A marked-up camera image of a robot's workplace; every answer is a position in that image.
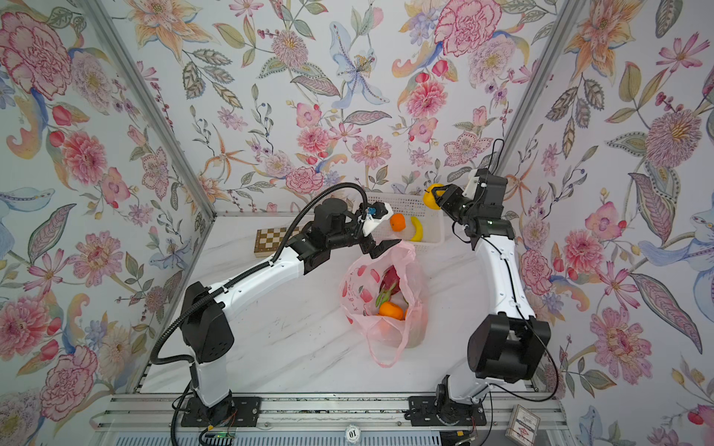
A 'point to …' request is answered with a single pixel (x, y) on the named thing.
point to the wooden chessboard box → (269, 240)
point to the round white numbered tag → (352, 434)
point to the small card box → (523, 426)
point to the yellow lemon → (429, 198)
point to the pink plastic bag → (387, 340)
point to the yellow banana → (418, 229)
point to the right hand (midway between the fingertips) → (436, 189)
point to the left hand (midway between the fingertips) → (395, 224)
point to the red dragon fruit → (390, 286)
